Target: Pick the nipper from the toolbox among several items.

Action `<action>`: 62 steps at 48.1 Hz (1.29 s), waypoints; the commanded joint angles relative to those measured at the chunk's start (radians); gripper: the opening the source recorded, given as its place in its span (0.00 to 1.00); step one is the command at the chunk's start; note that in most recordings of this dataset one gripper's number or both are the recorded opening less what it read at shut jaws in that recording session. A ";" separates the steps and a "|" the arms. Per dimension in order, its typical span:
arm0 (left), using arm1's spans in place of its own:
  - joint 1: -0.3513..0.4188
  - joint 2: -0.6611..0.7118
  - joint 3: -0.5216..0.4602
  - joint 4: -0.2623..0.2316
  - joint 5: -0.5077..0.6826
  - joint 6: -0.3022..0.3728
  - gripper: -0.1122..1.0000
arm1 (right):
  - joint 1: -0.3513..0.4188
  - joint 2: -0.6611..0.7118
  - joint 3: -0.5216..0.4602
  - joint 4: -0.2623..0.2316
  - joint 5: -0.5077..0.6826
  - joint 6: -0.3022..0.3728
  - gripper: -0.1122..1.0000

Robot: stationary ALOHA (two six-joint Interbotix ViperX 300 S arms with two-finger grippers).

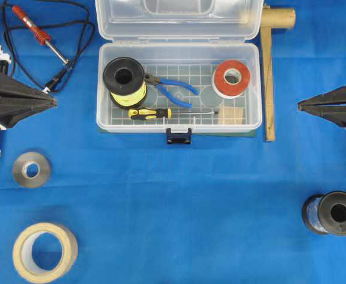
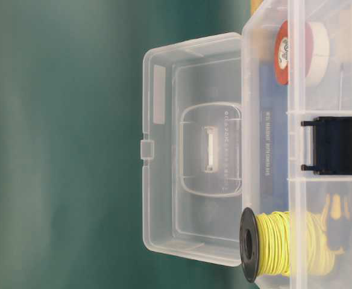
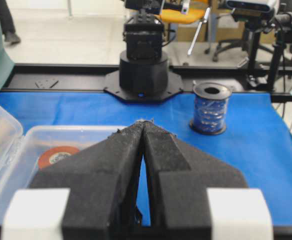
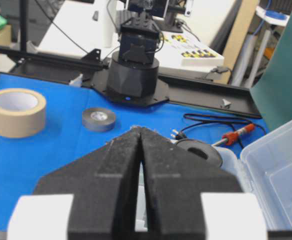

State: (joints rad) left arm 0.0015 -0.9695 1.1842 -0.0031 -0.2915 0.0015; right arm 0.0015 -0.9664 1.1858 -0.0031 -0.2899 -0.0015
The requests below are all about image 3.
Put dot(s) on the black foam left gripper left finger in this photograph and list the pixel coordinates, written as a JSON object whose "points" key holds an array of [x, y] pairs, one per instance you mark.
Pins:
{"points": [[84, 197]]}

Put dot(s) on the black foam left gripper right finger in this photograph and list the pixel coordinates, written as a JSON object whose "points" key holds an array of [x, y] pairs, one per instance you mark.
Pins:
{"points": [[195, 196]]}

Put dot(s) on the clear plastic toolbox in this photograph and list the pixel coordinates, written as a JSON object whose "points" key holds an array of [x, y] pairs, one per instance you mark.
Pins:
{"points": [[20, 151]]}

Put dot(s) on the red tape roll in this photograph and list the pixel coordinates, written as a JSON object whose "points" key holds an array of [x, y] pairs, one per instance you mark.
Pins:
{"points": [[55, 154]]}

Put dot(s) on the blue table mat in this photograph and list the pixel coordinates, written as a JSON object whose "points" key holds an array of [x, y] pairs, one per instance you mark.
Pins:
{"points": [[256, 140]]}

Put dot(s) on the person leg with shoe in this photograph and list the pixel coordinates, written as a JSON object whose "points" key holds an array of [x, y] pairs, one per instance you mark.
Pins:
{"points": [[7, 24]]}

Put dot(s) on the orange chair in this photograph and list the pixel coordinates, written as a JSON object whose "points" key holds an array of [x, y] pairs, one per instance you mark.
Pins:
{"points": [[185, 14]]}

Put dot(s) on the blue wire spool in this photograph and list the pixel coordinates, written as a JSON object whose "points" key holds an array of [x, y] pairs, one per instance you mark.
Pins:
{"points": [[210, 108]]}

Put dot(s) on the black table frame rail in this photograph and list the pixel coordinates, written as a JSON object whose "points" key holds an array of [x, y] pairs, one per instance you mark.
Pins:
{"points": [[102, 79]]}

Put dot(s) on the camera on black stand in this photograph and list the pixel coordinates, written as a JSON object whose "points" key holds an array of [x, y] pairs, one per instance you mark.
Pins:
{"points": [[262, 16]]}

